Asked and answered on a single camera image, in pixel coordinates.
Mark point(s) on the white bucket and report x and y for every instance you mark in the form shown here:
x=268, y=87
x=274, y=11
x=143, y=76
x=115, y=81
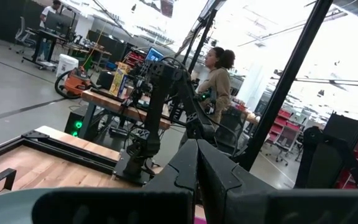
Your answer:
x=66, y=63

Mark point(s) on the thin black frame post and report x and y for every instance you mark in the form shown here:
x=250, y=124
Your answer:
x=202, y=40

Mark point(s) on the black computer tower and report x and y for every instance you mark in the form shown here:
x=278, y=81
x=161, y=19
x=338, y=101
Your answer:
x=75, y=123

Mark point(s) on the thick black frame post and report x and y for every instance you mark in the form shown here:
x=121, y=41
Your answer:
x=284, y=84

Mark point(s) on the yellow box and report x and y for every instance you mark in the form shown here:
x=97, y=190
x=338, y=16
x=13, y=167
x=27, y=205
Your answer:
x=118, y=79

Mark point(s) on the grey office chair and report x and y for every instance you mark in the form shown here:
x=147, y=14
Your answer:
x=23, y=32

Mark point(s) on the black desk monitor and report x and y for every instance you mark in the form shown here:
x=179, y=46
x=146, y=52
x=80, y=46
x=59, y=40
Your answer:
x=57, y=22

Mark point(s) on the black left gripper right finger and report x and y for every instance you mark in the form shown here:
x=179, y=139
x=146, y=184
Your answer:
x=225, y=189

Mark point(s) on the wooden workbench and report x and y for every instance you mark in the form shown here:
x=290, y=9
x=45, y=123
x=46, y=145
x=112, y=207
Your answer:
x=107, y=101

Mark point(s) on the laptop with blue screen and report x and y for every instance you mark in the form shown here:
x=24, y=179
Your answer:
x=153, y=55

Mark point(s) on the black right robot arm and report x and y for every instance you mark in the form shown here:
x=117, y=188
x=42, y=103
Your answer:
x=154, y=109

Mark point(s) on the black table edge rail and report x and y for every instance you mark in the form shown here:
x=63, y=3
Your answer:
x=73, y=152

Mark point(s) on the person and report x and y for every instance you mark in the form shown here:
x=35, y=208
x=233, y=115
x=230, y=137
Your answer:
x=47, y=12
x=219, y=84

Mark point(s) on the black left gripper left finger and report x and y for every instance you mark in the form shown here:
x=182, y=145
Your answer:
x=176, y=199

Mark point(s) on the black desk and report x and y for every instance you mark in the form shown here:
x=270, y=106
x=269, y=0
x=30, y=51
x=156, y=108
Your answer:
x=43, y=40

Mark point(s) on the orange shop vacuum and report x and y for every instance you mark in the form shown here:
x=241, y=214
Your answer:
x=78, y=82

